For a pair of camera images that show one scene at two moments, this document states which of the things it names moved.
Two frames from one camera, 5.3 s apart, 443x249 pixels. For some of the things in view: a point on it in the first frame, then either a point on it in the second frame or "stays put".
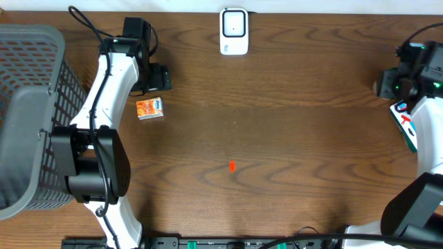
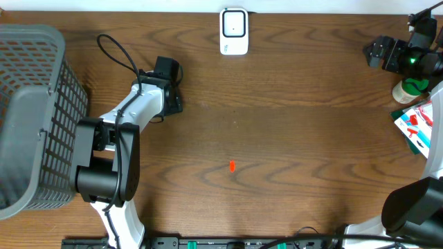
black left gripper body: (160, 78) → (176, 100)
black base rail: (243, 243) stays put
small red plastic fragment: (232, 166) stays put
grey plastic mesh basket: (39, 90) stays put
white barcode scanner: (234, 31) stays put
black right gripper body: (384, 84) → (384, 53)
